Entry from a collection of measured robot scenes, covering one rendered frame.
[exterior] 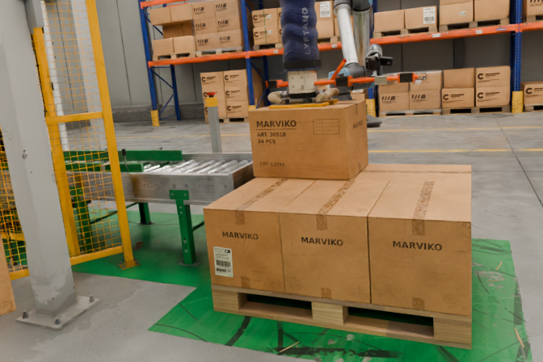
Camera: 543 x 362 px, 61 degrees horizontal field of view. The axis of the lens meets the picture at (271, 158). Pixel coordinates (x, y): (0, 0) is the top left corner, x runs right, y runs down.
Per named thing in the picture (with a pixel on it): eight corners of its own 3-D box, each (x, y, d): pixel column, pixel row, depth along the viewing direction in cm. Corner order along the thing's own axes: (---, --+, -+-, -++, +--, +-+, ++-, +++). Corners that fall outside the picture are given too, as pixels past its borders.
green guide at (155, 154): (30, 160, 411) (28, 150, 409) (39, 157, 420) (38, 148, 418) (181, 161, 347) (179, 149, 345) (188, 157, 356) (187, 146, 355)
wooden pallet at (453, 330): (213, 310, 234) (210, 284, 232) (285, 239, 324) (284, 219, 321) (471, 350, 186) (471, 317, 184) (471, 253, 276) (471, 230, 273)
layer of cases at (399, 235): (211, 284, 232) (202, 208, 224) (284, 220, 321) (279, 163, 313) (471, 317, 184) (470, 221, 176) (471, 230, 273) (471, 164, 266)
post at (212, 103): (218, 221, 375) (205, 98, 356) (222, 218, 381) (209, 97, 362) (225, 221, 373) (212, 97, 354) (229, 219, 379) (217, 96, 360)
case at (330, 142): (254, 176, 280) (247, 111, 272) (281, 162, 315) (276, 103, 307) (349, 180, 253) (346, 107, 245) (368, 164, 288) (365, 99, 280)
